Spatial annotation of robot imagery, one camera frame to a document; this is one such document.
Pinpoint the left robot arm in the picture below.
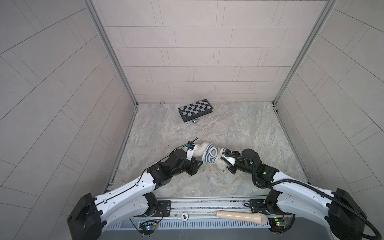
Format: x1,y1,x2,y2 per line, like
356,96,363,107
67,149,203,240

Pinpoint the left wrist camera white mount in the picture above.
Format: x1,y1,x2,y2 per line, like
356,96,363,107
186,141,197,161

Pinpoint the black corrugated cable hose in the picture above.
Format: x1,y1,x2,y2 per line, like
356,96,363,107
229,152,382,240

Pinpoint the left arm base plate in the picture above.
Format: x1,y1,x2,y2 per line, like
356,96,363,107
151,201,172,218

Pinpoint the round white sticker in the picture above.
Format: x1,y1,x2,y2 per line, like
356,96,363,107
181,212,189,222

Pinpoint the left circuit board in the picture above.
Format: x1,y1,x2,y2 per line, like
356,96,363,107
139,220,159,236

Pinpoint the black white chessboard box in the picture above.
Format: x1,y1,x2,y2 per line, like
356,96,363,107
178,99,214,123

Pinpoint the blue white striped sweater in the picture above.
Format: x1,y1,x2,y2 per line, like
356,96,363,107
202,144,221,164

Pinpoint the circuit board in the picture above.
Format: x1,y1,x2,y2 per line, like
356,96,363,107
139,220,159,236
268,218,286,233

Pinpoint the right circuit board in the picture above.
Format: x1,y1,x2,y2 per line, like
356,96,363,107
268,218,286,233

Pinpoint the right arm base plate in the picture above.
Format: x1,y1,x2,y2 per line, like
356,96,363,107
249,199,270,216

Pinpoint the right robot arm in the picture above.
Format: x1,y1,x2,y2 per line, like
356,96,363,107
220,149,366,240

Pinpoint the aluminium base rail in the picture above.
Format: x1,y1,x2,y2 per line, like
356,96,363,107
83,194,335,222

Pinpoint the beige wooden handle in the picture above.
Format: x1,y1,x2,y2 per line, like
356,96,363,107
216,211,267,225

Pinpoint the white teddy bear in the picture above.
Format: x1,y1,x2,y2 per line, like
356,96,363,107
193,143,228,171

